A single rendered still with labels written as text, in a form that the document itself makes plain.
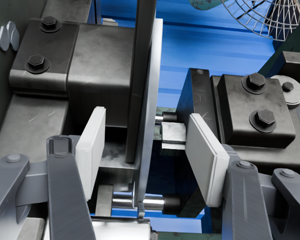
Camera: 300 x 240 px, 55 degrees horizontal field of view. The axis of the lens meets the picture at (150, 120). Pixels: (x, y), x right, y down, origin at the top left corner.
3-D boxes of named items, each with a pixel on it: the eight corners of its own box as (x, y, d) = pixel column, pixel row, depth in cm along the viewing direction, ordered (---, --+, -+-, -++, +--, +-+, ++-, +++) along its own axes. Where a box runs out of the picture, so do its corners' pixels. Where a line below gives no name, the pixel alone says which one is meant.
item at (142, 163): (139, 48, 54) (144, 48, 54) (128, 210, 44) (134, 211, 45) (159, -125, 27) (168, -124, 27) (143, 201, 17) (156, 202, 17)
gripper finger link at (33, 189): (67, 209, 12) (-4, 206, 12) (86, 158, 17) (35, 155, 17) (67, 179, 12) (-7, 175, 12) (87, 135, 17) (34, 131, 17)
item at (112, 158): (98, 166, 37) (134, 168, 38) (109, 79, 46) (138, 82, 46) (101, 191, 45) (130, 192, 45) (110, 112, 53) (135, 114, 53)
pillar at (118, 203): (100, 205, 45) (189, 209, 46) (101, 191, 46) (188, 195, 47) (100, 209, 46) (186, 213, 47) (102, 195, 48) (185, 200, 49)
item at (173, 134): (162, 145, 43) (187, 147, 43) (162, 118, 45) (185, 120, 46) (159, 155, 45) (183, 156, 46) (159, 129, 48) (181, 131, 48)
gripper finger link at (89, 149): (89, 202, 14) (74, 202, 14) (104, 146, 21) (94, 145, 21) (91, 146, 13) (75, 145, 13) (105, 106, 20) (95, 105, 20)
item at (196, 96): (179, 181, 35) (224, 184, 35) (174, 62, 46) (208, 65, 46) (161, 218, 48) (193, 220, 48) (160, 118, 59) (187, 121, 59)
